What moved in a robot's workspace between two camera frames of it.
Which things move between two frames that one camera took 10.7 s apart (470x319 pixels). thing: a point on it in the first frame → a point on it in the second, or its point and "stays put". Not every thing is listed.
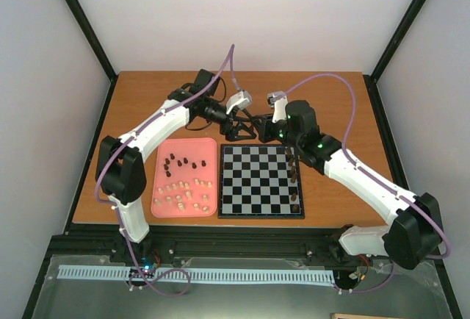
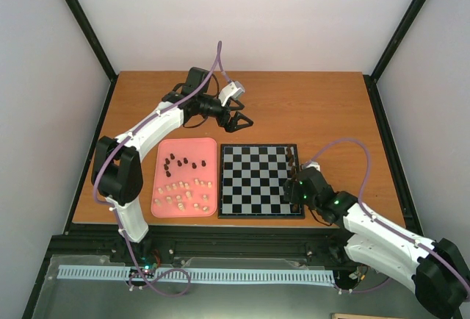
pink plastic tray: x=185 y=179 stays put
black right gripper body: x=269 y=135 → x=293 y=189
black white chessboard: x=260 y=181 stays put
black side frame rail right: x=388 y=133 stays put
